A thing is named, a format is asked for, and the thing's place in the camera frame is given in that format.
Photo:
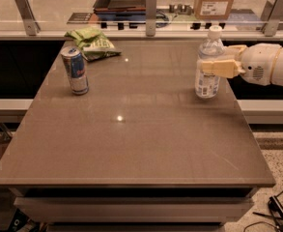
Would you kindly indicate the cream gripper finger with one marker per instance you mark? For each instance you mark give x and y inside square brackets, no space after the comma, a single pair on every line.
[234,52]
[222,68]

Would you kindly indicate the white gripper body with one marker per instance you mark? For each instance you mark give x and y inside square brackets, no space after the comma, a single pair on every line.
[258,63]

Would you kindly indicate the stacked trays behind glass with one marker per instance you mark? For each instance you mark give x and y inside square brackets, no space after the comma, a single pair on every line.
[131,11]

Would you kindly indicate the green jalapeno chip bag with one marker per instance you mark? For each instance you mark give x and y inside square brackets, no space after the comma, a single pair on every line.
[94,45]

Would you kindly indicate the left metal glass bracket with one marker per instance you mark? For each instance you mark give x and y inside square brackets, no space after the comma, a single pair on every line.
[31,26]

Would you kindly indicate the blue silver energy drink can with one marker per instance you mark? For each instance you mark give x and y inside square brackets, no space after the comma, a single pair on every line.
[75,69]

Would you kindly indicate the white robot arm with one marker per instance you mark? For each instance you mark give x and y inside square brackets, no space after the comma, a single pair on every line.
[277,73]

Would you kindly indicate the middle metal glass bracket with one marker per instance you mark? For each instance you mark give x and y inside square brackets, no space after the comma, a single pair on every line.
[150,18]

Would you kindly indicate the clear plastic water bottle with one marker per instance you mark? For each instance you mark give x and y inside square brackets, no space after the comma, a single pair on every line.
[209,51]

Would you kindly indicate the brown cardboard box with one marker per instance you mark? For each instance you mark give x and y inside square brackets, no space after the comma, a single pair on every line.
[212,9]

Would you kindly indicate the black device on floor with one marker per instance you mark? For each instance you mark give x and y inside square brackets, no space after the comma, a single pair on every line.
[276,211]

